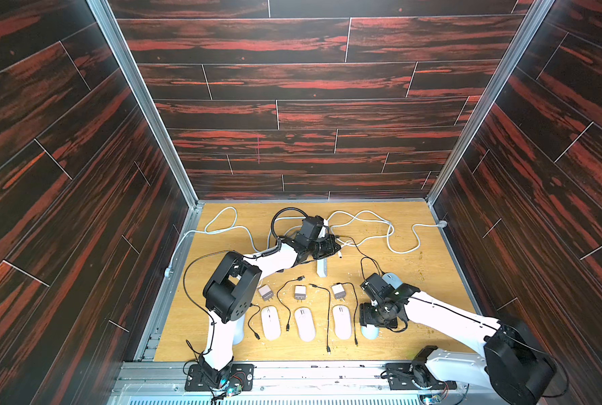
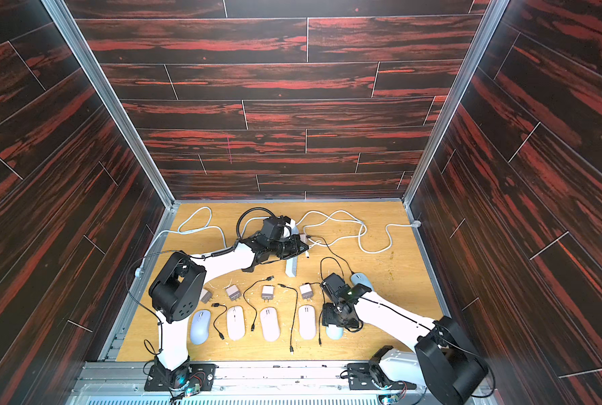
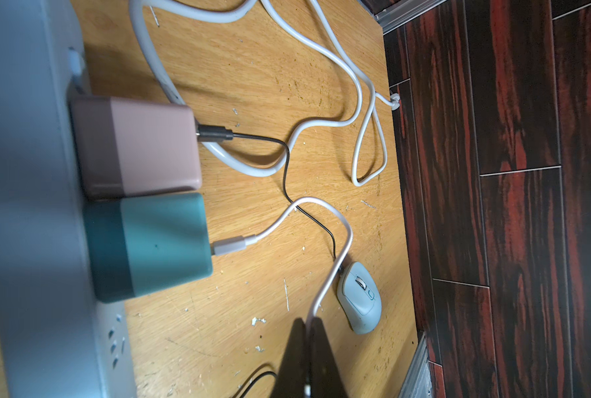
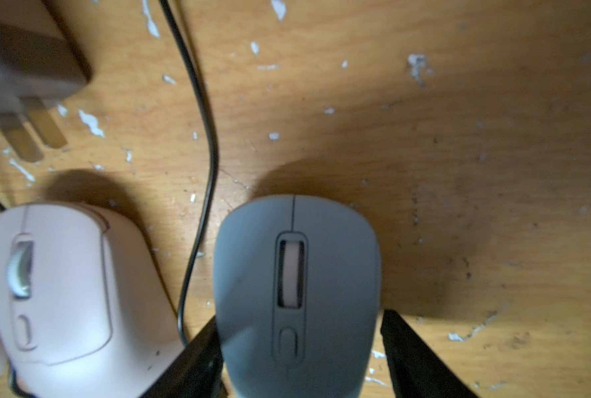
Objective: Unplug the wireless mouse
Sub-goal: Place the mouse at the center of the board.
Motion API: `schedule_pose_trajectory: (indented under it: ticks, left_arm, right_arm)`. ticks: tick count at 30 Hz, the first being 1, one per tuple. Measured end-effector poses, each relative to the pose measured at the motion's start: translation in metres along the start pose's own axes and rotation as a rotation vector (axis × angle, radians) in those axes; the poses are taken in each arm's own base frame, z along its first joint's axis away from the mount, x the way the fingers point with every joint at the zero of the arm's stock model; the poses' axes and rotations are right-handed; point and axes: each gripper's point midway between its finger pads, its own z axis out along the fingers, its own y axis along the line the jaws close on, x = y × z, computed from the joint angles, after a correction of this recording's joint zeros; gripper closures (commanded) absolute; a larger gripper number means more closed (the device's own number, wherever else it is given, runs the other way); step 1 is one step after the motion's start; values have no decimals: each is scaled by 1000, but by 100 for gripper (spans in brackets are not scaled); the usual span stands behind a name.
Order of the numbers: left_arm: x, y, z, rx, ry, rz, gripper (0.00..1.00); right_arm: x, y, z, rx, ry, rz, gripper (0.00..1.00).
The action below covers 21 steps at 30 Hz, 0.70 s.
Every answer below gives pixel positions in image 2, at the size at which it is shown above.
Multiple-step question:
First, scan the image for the light blue mouse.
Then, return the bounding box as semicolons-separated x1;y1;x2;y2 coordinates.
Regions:
351;273;374;291
325;325;344;340

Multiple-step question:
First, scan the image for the pink mouse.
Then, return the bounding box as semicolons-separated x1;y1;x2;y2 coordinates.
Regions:
298;305;317;340
227;305;245;341
260;307;281;342

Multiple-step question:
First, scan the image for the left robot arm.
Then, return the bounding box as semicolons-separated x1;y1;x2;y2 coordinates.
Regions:
149;235;309;371

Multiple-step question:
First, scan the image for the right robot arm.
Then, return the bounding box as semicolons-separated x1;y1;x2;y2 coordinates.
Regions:
320;273;491;404

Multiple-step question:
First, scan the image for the black usb cable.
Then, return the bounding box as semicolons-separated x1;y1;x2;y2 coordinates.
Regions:
211;299;229;338
242;275;276;332

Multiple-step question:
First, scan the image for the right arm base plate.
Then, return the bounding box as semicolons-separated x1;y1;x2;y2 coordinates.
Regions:
340;362;417;391

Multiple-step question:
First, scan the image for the pink charger adapter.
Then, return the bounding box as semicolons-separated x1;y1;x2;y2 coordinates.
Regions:
225;285;242;301
200;289;212;304

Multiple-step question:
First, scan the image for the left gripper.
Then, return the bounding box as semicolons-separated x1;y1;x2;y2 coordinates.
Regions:
267;234;310;259

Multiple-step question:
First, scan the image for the white mouse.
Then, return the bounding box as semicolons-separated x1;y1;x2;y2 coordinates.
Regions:
189;310;211;345

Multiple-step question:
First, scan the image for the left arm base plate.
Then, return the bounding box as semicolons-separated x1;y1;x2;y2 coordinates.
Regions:
144;362;217;393

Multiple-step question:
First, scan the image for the black cable of pink mouse O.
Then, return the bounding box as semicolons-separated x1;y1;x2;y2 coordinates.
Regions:
303;282;327;347

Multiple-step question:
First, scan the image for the white power strip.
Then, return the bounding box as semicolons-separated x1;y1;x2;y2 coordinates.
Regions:
286;226;300;278

